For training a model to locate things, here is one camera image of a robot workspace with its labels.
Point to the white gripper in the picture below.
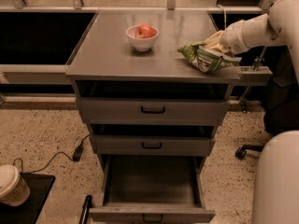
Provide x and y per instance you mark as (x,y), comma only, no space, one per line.
(233,37)

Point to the green jalapeno chip bag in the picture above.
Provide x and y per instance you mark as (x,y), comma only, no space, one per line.
(205,59)

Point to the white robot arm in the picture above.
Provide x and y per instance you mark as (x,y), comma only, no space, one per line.
(276,188)

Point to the grey drawer cabinet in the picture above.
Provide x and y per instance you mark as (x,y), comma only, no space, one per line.
(106,53)

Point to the top grey drawer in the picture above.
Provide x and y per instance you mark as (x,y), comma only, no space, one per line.
(148,102)

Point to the grey drawer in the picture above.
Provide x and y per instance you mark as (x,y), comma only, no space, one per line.
(163,140)
(152,190)
(148,102)

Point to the middle grey drawer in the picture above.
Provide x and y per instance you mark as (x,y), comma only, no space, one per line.
(163,140)

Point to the bottom grey drawer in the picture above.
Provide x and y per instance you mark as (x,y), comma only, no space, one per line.
(152,190)

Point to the metal diagonal support rod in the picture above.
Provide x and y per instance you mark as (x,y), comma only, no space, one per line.
(253,70)

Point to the red apple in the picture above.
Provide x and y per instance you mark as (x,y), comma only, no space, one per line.
(144,31)

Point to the white ceramic bowl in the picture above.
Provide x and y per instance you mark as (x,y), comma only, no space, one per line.
(140,44)

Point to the black office chair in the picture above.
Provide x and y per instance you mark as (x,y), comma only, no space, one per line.
(281,95)

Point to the small black side table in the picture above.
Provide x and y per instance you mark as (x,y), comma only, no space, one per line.
(29,211)

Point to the paper coffee cup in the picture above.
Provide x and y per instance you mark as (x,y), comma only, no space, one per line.
(14,190)

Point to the black power adapter with cable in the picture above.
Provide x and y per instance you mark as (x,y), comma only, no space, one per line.
(74,158)

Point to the black handle bar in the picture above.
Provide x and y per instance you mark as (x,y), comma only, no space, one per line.
(85,209)

